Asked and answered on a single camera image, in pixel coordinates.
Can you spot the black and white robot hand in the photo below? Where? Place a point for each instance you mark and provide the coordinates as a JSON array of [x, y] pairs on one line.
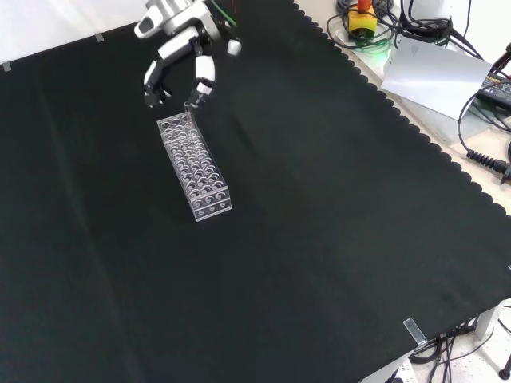
[[187, 28]]

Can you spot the clear glass test tube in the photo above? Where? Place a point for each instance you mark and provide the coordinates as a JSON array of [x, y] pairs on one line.
[[189, 115]]

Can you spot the clear acrylic test tube rack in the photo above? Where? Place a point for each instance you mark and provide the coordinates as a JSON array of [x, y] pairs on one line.
[[195, 167]]

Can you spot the clear tape strip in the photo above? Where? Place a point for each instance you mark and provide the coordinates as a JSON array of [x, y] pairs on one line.
[[6, 66], [99, 38], [414, 331]]

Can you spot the yellow stop button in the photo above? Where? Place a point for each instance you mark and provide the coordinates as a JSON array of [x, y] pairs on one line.
[[362, 22]]

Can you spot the black bench cloth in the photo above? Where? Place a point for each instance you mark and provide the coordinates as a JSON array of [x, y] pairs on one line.
[[255, 239]]

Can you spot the pale board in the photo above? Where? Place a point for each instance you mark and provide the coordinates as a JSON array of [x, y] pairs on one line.
[[435, 76]]

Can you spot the black power adapter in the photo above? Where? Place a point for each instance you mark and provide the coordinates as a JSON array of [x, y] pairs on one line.
[[497, 89]]

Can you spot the black tripod leg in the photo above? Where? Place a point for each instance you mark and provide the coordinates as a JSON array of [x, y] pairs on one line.
[[504, 56]]

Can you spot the white power strip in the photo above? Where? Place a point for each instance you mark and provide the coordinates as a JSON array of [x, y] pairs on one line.
[[401, 371]]

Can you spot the white table leg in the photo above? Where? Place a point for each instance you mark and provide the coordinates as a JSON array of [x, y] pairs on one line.
[[489, 323]]

